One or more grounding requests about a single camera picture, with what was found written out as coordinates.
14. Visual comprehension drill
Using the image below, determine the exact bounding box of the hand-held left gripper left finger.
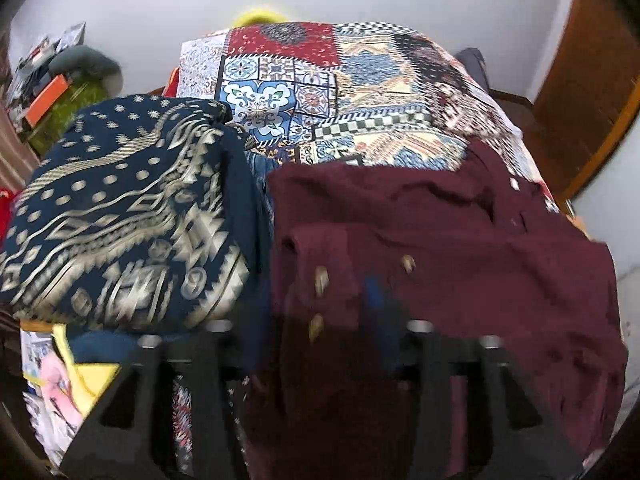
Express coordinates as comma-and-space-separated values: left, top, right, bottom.
59, 309, 275, 480

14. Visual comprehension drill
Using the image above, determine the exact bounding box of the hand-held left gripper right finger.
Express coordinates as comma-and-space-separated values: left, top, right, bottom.
364, 279, 585, 480

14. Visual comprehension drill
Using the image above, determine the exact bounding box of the maroon button-up shirt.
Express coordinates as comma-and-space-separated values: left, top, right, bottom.
240, 137, 630, 480

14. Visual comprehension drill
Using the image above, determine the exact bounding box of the yellow cloth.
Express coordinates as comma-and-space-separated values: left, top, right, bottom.
52, 324, 122, 413

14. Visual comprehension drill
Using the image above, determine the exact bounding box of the pink cloth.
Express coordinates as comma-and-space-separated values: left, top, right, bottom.
39, 354, 84, 432

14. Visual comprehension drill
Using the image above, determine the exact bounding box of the dark blue folded garment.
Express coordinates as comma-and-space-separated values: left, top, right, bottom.
220, 132, 275, 323

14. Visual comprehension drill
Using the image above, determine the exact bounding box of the navy patterned cloth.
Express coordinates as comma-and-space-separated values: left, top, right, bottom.
0, 92, 251, 333

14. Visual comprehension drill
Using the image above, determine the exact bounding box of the pile of papers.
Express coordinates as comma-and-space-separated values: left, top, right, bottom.
20, 330, 76, 466

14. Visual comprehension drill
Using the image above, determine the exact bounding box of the patchwork print blanket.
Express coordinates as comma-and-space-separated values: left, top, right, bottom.
177, 21, 563, 213

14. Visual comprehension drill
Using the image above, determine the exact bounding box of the red plush flower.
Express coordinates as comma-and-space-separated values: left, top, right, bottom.
0, 187, 17, 242

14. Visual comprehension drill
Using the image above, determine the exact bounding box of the grey backpack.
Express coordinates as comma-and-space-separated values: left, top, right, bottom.
454, 47, 489, 92

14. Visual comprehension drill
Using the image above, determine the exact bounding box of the brown striped curtain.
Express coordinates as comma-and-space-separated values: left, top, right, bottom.
0, 25, 42, 193

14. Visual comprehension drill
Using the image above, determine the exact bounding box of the green patterned box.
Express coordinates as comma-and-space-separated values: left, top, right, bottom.
27, 82, 107, 157

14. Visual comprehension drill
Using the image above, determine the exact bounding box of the orange box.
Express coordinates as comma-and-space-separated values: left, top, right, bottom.
25, 75, 69, 127

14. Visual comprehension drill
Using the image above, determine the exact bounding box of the wooden door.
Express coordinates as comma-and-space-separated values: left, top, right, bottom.
530, 0, 640, 203

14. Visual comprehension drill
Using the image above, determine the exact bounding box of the grey pillow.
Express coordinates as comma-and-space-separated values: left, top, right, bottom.
49, 45, 124, 92

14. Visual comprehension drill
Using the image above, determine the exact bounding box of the yellow plush object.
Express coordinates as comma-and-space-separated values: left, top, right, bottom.
231, 6, 287, 27

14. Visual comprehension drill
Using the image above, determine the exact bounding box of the pile of clutter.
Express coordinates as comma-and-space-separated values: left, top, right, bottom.
9, 22, 87, 111

